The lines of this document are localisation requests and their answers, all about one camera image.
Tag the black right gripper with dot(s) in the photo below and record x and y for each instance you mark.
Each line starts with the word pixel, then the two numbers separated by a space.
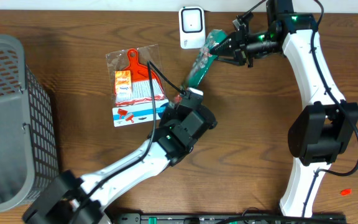
pixel 242 45

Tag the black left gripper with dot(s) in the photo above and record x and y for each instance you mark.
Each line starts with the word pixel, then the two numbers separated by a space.
pixel 173 112

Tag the green packaged item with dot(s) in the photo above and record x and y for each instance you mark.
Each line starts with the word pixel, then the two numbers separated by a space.
pixel 203 62

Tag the red packaged item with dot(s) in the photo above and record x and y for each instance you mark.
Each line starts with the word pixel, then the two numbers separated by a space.
pixel 138 95

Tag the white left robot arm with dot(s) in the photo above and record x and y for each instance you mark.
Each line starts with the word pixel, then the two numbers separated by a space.
pixel 70 199

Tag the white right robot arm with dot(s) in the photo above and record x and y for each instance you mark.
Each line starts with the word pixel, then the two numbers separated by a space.
pixel 327 122

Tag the white barcode scanner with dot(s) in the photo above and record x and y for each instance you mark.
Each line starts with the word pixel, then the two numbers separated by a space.
pixel 192 27

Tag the grey plastic basket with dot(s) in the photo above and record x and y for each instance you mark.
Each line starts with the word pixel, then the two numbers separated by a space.
pixel 28 153

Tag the small red floor marker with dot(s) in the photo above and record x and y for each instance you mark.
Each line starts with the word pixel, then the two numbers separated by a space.
pixel 346 192

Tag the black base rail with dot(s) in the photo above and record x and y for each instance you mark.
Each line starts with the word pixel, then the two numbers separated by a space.
pixel 251 215

